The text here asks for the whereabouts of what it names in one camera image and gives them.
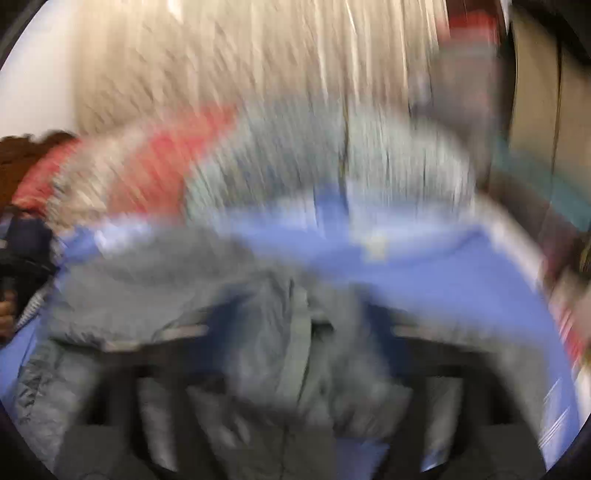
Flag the pale grey cloth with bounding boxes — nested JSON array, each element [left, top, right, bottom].
[[182, 99, 483, 227]]

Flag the red and white blanket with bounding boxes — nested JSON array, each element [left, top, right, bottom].
[[11, 104, 241, 227]]

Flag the person's left hand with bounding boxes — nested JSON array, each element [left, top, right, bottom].
[[0, 295, 20, 344]]

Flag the beige wardrobe door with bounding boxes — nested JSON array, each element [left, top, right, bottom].
[[505, 11, 591, 232]]

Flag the hanging red and grey clothes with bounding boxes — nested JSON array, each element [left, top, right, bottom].
[[409, 9, 511, 190]]

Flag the beige curtain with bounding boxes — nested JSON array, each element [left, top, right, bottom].
[[74, 0, 446, 137]]

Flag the blue bed sheet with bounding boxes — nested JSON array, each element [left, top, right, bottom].
[[9, 182, 585, 474]]

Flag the brown wooden headboard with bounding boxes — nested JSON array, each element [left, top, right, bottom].
[[0, 130, 78, 210]]

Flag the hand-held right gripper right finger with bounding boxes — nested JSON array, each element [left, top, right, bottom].
[[360, 295, 513, 480]]

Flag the grey padded jacket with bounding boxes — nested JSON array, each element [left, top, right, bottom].
[[14, 226, 416, 480]]

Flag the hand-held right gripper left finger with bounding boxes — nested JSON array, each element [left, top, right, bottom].
[[90, 300, 252, 480]]

